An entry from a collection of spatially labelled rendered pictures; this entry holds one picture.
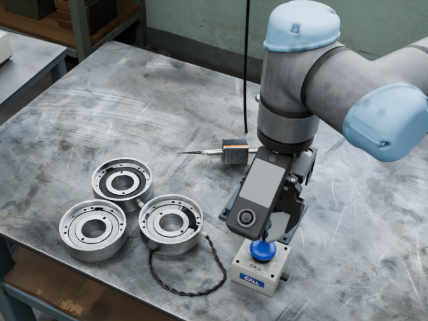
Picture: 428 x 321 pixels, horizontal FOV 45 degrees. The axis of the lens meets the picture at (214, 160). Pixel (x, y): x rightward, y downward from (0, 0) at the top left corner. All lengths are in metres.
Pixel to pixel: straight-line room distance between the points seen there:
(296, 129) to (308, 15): 0.13
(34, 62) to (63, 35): 1.01
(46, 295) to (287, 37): 0.79
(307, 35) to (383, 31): 1.82
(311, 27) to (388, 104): 0.11
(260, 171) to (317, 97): 0.16
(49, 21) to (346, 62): 2.24
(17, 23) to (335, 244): 2.11
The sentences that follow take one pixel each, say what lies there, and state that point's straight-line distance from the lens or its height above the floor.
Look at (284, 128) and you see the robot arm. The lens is 0.60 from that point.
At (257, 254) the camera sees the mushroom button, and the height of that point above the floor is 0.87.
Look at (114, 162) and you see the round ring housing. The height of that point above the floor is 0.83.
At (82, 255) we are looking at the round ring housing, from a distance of 0.84.
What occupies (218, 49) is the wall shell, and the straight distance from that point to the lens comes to 2.68.
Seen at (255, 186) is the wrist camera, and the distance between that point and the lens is 0.64.
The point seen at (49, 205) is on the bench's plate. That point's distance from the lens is 0.96.
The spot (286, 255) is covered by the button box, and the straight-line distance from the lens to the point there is 0.81.
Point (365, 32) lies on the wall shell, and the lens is 2.37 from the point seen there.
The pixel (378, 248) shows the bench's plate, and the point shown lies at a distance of 0.92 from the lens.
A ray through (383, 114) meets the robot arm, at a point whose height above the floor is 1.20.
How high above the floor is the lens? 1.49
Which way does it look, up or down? 43 degrees down
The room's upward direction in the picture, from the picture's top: 2 degrees clockwise
